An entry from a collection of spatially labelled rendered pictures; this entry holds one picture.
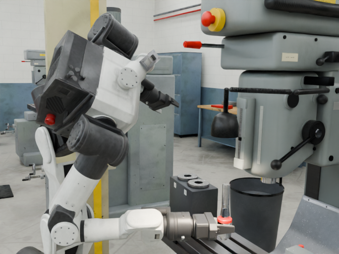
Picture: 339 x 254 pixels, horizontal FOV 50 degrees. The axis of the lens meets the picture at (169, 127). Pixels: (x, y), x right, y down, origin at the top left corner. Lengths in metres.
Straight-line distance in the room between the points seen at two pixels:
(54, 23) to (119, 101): 1.55
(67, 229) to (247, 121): 0.60
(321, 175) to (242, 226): 1.76
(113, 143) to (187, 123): 7.53
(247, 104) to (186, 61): 7.36
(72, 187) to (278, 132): 0.60
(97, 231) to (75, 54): 0.53
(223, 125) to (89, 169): 0.39
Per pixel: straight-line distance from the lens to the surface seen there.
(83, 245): 1.58
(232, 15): 0.97
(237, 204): 3.17
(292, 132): 1.08
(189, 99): 8.48
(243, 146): 1.07
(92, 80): 1.09
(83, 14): 2.65
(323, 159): 1.18
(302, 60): 1.05
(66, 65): 1.08
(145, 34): 10.93
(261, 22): 0.94
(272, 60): 0.98
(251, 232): 3.22
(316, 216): 1.55
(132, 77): 1.06
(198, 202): 1.47
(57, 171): 1.39
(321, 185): 1.55
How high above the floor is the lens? 1.63
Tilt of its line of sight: 9 degrees down
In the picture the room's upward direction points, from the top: 1 degrees clockwise
